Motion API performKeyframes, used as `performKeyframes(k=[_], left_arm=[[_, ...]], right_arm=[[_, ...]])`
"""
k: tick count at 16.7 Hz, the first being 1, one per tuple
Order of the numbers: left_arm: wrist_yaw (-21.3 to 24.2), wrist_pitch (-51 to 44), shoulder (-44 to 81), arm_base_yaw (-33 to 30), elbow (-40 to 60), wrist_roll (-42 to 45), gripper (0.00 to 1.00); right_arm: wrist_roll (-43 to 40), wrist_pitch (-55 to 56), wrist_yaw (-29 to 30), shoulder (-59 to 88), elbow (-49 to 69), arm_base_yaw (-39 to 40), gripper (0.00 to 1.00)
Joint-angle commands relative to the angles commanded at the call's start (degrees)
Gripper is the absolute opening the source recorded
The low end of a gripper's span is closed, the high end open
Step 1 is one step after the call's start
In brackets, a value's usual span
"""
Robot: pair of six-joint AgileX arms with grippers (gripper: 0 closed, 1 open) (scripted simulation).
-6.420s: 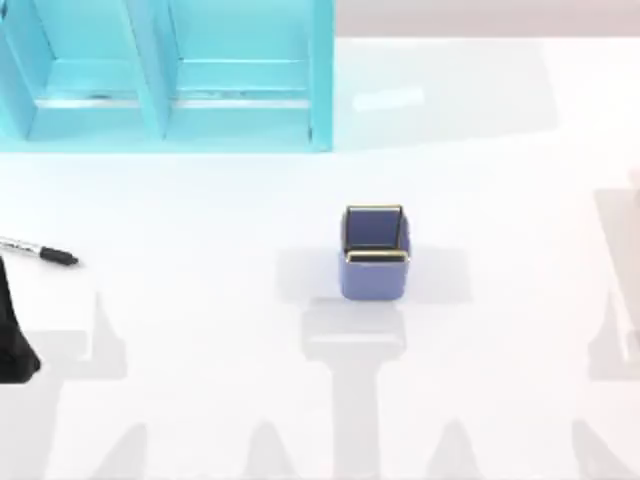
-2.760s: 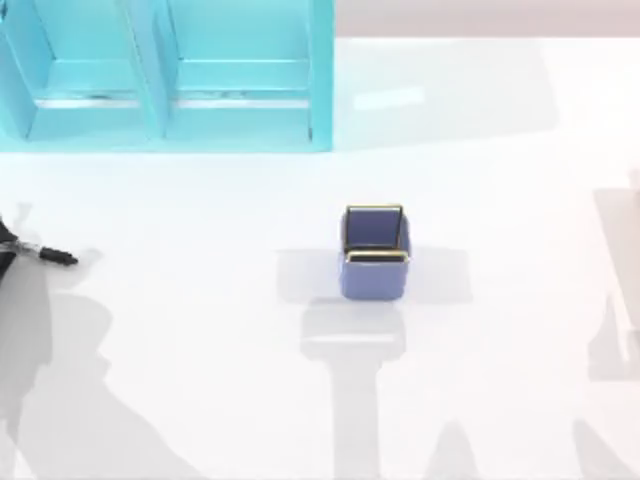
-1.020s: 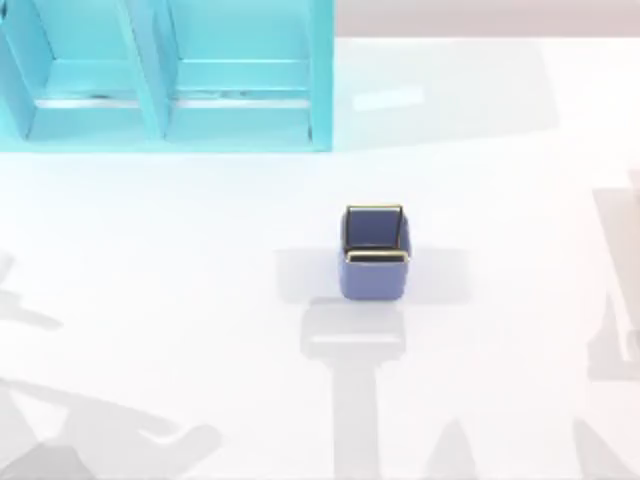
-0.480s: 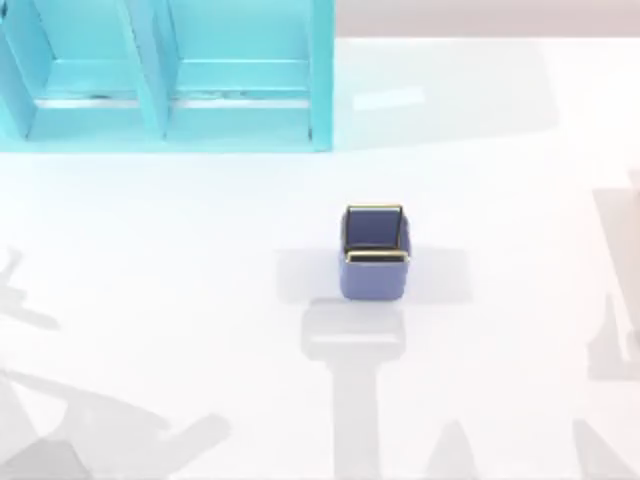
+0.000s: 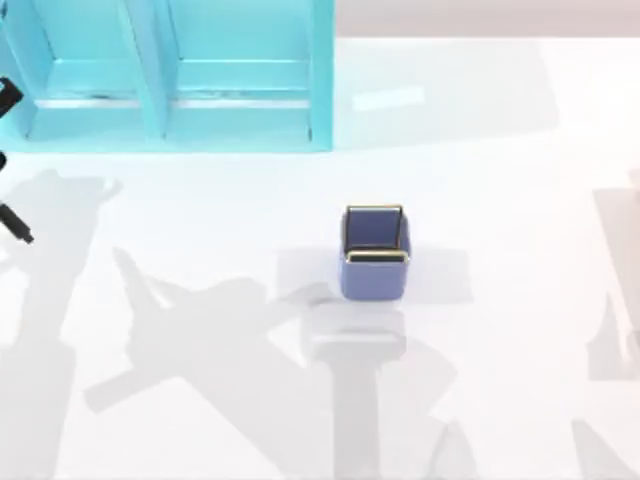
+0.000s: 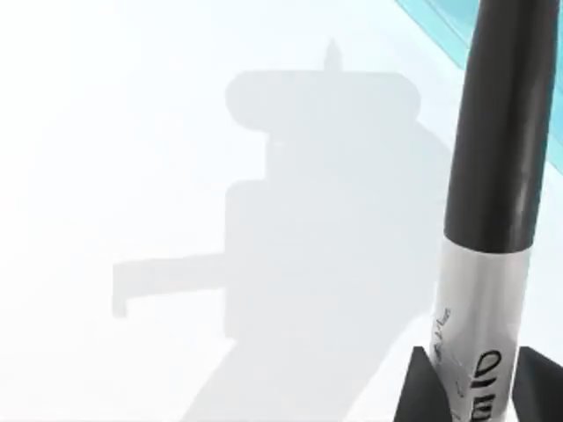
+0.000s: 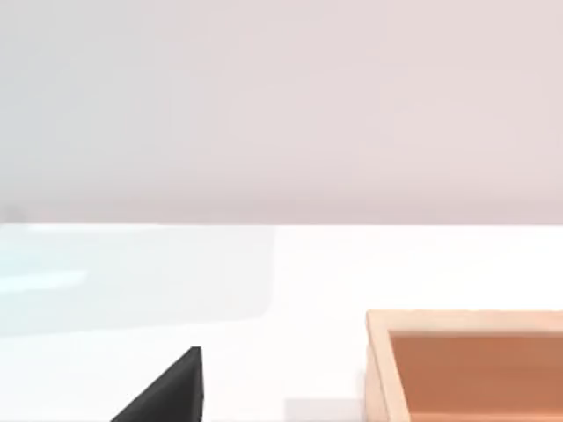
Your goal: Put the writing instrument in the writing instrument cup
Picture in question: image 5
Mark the light blue rack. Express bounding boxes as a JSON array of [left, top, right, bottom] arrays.
[[0, 0, 336, 156]]

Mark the blue book with gold edges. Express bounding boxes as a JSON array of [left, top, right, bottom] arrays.
[[340, 202, 413, 303]]

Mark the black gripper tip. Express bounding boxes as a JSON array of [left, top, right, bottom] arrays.
[[0, 201, 36, 246]]

